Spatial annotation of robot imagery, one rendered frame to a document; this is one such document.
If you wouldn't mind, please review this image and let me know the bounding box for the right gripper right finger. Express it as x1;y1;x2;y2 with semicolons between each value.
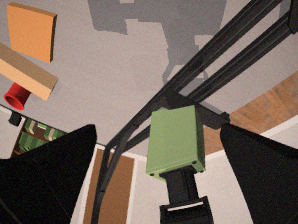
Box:
220;123;298;224

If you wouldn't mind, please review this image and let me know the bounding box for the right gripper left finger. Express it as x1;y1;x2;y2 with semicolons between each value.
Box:
0;124;97;224

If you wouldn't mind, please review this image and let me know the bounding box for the red cup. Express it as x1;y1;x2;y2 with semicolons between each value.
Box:
4;82;31;110

